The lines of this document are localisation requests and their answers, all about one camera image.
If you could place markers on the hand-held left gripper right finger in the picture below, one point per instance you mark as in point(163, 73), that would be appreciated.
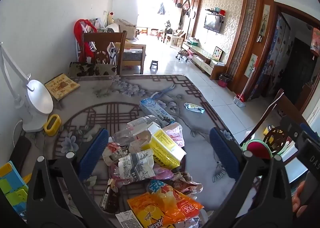
point(223, 154)

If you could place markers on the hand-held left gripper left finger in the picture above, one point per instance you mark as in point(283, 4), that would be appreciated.
point(93, 154)

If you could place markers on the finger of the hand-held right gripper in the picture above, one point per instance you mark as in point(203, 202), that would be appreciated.
point(310, 131)
point(288, 125)

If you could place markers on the red bin with green rim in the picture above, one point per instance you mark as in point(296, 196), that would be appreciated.
point(257, 149)

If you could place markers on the black printed paper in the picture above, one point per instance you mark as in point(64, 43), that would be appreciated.
point(136, 165)

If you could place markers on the clear plastic bottle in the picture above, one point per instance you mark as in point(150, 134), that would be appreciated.
point(140, 122)

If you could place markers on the blue white toothpaste box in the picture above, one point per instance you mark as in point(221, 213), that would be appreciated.
point(155, 111)

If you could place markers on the person's right hand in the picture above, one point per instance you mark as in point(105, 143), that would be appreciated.
point(297, 199)

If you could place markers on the carved wooden chair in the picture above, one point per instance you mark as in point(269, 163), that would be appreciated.
point(100, 36)
point(287, 107)

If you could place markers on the crumpled brown wrapper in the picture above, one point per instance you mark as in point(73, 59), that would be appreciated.
point(187, 183)

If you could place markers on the small black packet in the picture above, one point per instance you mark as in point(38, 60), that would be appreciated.
point(110, 200)

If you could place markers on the red white dustpan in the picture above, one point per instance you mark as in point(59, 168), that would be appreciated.
point(239, 101)

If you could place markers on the blue flat wrapper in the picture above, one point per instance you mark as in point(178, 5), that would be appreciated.
point(192, 107)

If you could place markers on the yellow carton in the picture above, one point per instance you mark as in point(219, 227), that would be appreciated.
point(166, 147)

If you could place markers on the printed door curtain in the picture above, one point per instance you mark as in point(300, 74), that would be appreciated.
point(275, 60)

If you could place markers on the red basket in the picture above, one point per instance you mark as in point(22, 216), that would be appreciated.
point(223, 82)

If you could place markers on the small white carton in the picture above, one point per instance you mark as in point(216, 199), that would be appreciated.
point(125, 219)

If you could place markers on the black flat device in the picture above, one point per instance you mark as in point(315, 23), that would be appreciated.
point(20, 150)

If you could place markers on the yellow brown book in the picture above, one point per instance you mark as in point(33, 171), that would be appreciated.
point(62, 86)

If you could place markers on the white desk lamp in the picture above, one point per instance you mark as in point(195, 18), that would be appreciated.
point(40, 97)

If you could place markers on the orange snack packet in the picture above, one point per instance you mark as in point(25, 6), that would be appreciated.
point(160, 208)

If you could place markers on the blue white plastic strip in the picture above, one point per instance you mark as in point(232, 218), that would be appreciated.
point(163, 92)

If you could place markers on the green blue colourful box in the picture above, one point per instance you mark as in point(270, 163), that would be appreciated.
point(12, 185)

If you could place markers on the long television cabinet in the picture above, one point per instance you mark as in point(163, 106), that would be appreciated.
point(200, 57)

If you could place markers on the colourful geometric framed picture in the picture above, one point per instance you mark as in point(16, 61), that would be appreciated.
point(218, 54)

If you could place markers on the small black stool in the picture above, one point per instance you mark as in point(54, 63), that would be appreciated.
point(153, 66)

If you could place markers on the rolling stool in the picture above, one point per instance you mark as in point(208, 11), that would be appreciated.
point(182, 54)

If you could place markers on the red bag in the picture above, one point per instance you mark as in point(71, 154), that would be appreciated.
point(80, 29)

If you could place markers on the plush toy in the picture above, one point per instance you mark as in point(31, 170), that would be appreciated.
point(110, 19)

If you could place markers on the dark hanging clothes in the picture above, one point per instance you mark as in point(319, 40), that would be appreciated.
point(161, 8)

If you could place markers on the floral wall picture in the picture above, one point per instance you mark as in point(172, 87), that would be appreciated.
point(252, 65)

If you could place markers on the red wall hanging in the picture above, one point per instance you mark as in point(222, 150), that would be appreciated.
point(315, 44)

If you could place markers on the wooden frame sofa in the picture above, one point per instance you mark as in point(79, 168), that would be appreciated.
point(132, 55)

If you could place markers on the tall wall scroll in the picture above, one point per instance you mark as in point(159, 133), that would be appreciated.
point(264, 21)

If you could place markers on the wall television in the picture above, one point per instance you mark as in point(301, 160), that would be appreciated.
point(212, 24)

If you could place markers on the wall shelf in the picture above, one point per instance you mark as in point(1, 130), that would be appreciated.
point(215, 12)

